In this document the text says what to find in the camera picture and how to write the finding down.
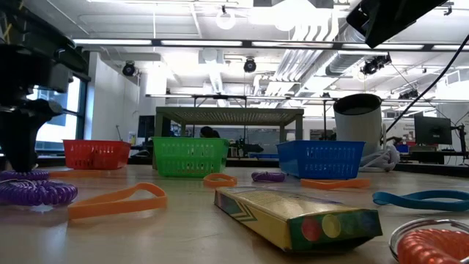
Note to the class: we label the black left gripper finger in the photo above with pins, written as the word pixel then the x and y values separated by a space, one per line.
pixel 23 139

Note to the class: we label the purple coil wristband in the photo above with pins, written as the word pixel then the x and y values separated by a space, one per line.
pixel 42 175
pixel 268 177
pixel 36 192

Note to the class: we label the orange rubber band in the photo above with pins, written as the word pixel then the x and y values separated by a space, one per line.
pixel 220 184
pixel 335 184
pixel 117 208

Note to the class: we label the green plastic basket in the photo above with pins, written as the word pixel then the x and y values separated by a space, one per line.
pixel 190 157

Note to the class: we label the blue rubber band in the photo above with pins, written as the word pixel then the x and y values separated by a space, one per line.
pixel 377 199

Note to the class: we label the yellow crayon box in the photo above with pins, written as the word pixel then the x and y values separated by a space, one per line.
pixel 293 216

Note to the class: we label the red coil wristband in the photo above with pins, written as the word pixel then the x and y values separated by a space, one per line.
pixel 432 245

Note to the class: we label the black ceiling lamp cluster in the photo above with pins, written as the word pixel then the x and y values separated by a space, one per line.
pixel 370 67
pixel 408 95

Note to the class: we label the red plastic basket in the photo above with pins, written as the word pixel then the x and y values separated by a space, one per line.
pixel 96 154

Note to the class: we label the white ceiling pipes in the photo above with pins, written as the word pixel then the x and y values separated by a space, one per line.
pixel 311 33

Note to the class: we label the black ceiling spot lamp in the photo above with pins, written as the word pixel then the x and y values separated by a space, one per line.
pixel 129 69
pixel 250 65

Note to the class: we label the white cylinder with black top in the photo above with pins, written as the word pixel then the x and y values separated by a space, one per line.
pixel 357 128

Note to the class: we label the black computer monitor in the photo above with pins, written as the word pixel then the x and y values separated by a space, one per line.
pixel 432 130

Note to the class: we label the dark monitor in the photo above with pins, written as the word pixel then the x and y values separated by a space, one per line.
pixel 146 126

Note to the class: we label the blue plastic basket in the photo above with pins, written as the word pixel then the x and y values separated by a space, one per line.
pixel 320 159

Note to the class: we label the long linear ceiling light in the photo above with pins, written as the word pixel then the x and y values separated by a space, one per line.
pixel 201 43

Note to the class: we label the person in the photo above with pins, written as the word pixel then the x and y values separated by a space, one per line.
pixel 209 132

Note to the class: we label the black background machine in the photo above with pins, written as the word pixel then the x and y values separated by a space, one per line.
pixel 251 148

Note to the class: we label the large window dark frame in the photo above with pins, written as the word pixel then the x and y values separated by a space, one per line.
pixel 55 128

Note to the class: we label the grey round air duct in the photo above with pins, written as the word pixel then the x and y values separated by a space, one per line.
pixel 342 62

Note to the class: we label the black background rig frame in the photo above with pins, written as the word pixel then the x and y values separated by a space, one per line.
pixel 220 97

